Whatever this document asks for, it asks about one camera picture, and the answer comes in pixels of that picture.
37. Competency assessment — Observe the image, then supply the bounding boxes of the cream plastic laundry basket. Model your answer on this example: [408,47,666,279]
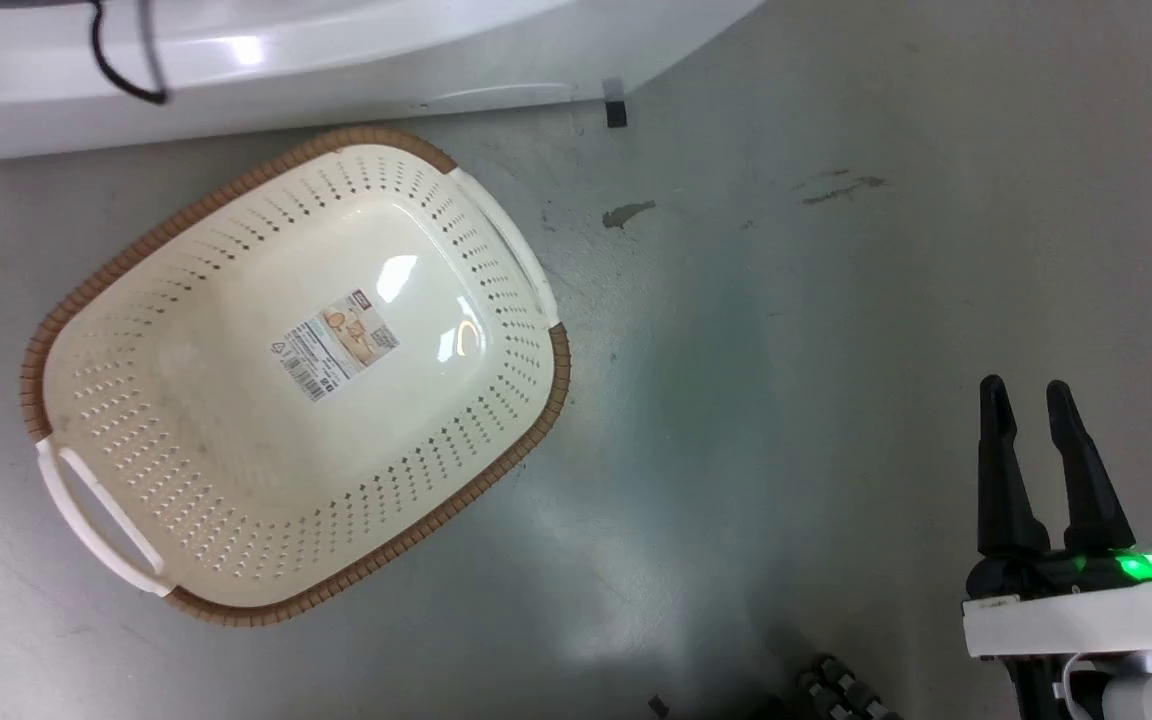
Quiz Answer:
[20,126,572,628]

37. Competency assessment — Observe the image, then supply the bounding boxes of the black cable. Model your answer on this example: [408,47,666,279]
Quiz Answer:
[88,0,172,106]

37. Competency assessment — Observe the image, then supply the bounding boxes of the product label sticker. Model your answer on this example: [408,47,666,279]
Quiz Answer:
[270,289,401,403]

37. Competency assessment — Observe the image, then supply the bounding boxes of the white washing machine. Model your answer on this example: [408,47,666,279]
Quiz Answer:
[0,0,767,166]

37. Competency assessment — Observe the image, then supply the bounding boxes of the white green-banded right gripper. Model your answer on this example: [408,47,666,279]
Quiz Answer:
[962,375,1152,661]

